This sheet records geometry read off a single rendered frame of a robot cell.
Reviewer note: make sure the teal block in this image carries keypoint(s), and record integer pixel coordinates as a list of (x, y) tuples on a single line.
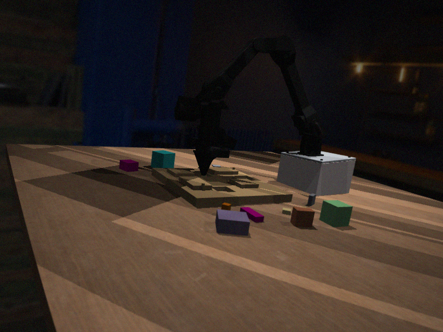
[(162, 159)]

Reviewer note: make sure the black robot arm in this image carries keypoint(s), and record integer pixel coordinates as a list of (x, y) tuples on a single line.
[(282, 51)]

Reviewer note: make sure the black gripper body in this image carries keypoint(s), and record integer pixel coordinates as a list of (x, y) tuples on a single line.
[(207, 141)]

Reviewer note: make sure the small purple block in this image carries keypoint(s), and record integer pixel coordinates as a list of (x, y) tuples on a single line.
[(128, 165)]

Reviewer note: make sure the large purple block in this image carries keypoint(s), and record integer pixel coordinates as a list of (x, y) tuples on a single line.
[(232, 222)]

